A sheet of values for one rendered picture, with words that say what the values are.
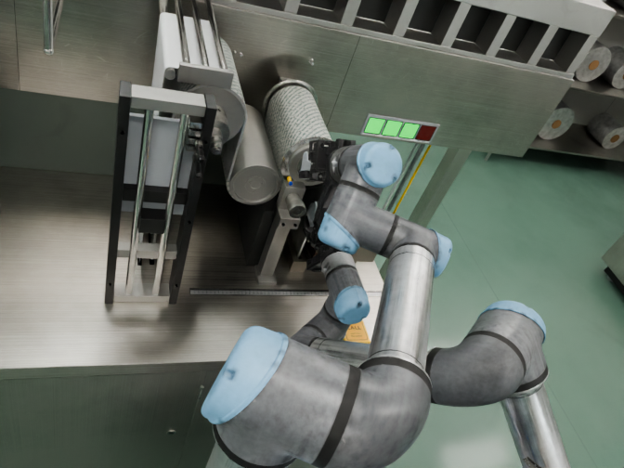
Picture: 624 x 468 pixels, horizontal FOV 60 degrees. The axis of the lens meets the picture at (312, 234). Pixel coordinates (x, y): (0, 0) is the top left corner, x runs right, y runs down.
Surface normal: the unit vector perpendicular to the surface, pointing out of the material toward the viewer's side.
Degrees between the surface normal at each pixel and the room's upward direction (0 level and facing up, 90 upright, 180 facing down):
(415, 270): 7
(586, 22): 90
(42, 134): 90
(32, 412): 90
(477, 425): 0
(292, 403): 40
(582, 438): 0
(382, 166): 50
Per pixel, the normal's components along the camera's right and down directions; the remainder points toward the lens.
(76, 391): 0.22, 0.70
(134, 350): 0.29, -0.71
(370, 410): 0.37, -0.47
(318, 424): -0.01, -0.03
